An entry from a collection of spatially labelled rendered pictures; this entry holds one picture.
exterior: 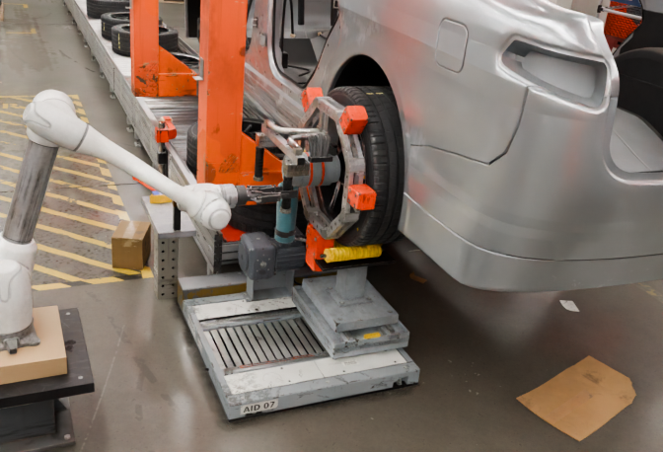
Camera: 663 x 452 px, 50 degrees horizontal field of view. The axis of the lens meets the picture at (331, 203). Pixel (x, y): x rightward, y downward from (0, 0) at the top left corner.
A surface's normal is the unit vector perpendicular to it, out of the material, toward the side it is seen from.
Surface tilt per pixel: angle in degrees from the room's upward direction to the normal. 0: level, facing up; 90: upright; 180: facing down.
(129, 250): 90
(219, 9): 90
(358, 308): 0
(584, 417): 2
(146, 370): 0
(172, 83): 90
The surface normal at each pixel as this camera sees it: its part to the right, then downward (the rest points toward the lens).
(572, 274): 0.19, 0.55
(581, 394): 0.07, -0.91
